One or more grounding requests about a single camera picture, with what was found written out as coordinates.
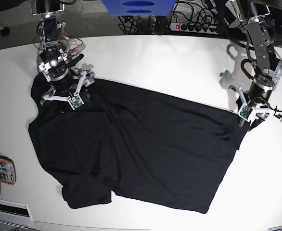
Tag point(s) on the black T-shirt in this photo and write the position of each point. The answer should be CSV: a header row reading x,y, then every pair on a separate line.
x,y
136,143

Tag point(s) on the white box on table edge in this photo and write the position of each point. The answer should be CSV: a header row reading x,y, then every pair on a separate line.
x,y
15,214

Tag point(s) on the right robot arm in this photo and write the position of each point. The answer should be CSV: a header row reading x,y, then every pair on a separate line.
x,y
56,54

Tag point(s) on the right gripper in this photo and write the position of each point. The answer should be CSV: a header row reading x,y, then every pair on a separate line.
x,y
71,82

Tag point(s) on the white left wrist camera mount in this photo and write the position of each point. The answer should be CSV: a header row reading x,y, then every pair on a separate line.
x,y
274,112

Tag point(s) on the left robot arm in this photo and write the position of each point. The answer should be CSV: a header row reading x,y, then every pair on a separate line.
x,y
262,66

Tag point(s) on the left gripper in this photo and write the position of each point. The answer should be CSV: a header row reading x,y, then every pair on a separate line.
x,y
252,109

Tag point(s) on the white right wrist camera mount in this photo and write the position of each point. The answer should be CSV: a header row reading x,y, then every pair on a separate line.
x,y
74,101

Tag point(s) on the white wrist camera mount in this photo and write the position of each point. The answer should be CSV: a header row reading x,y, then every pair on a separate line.
x,y
74,101
274,112

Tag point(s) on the blue plastic bin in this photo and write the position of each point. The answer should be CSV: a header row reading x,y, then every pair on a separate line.
x,y
138,7

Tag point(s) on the black office chair wheel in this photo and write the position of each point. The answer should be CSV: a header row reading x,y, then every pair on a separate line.
x,y
5,31

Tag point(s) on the white power strip red switch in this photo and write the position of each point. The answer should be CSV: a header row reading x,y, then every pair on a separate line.
x,y
194,28

